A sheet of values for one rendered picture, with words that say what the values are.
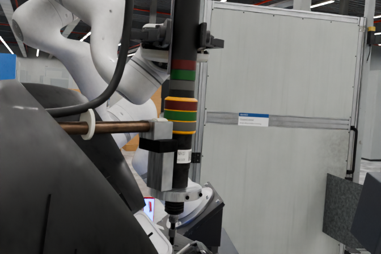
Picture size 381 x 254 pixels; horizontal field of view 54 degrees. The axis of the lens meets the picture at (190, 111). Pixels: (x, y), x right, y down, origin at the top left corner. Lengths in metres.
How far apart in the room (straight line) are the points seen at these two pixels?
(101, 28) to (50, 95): 0.26
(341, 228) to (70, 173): 2.49
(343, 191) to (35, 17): 2.09
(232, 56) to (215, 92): 0.24
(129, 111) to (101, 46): 0.45
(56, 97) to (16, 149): 0.38
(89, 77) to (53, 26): 0.17
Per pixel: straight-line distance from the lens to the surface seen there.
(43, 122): 0.20
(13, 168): 0.17
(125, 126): 0.43
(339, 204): 2.63
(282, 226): 2.67
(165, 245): 0.47
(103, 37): 0.77
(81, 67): 1.09
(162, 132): 0.45
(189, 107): 0.47
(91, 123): 0.40
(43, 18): 1.05
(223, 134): 2.38
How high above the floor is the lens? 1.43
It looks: 3 degrees down
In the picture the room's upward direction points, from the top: 4 degrees clockwise
